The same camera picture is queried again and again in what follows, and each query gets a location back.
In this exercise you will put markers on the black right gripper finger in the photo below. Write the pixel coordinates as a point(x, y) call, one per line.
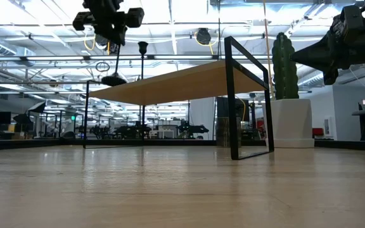
point(318, 47)
point(317, 61)

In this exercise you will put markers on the white hexagonal plant pot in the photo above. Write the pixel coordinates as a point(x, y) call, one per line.
point(291, 123)

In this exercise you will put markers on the wooden shelf riser, black frame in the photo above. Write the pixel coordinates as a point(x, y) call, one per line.
point(185, 85)

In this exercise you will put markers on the red box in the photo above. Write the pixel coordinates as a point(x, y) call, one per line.
point(317, 131)

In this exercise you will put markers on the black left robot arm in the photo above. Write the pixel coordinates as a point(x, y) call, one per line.
point(101, 3)

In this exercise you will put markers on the black background robot arm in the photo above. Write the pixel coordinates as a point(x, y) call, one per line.
point(190, 129)

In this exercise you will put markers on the black candlestick holder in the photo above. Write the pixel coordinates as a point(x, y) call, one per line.
point(143, 47)
point(114, 80)

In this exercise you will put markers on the black aluminium table frame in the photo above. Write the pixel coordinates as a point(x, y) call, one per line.
point(27, 145)

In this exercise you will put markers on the black studio light shade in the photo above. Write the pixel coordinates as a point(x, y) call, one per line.
point(22, 119)
point(38, 107)

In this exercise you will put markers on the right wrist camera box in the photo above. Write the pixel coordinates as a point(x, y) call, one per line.
point(352, 17)

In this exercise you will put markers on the green cactus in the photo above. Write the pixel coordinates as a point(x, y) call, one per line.
point(284, 69)

